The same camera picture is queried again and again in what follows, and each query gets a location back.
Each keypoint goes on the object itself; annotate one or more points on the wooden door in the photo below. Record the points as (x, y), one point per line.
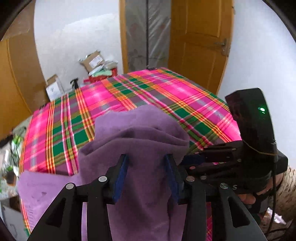
(196, 34)

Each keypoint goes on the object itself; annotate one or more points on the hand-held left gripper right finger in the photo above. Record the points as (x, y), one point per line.
(171, 178)

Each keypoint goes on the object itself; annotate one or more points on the white cardboard box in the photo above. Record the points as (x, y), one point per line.
(54, 89)

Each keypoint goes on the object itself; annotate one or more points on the wooden door frame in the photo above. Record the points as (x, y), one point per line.
(123, 34)

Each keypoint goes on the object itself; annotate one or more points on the person's right hand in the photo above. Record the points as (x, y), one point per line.
(247, 198)

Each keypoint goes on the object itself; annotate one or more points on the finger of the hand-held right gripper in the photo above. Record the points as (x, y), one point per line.
(222, 151)
(194, 160)

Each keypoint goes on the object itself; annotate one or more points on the black spray bottle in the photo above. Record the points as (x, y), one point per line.
(74, 83)

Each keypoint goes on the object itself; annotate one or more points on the purple fleece garment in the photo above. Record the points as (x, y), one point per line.
(138, 134)

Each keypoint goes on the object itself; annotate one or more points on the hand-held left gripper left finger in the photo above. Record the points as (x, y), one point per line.
(120, 178)

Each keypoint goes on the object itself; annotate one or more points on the red box with packets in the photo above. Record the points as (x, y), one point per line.
(97, 80)

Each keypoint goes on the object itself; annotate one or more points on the open brown cardboard box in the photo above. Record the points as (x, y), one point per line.
(92, 60)

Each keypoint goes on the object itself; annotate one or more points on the wooden wardrobe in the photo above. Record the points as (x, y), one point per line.
(13, 81)

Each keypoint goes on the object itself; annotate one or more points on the grey plastic parcel bag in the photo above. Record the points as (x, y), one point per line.
(110, 64)

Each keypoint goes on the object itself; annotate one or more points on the plastic-wrapped grey mattress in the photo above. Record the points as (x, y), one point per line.
(148, 34)

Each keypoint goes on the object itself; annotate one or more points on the pink green plaid bed sheet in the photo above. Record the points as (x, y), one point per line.
(143, 92)

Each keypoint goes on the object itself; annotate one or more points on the person's right forearm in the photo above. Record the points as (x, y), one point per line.
(286, 192)

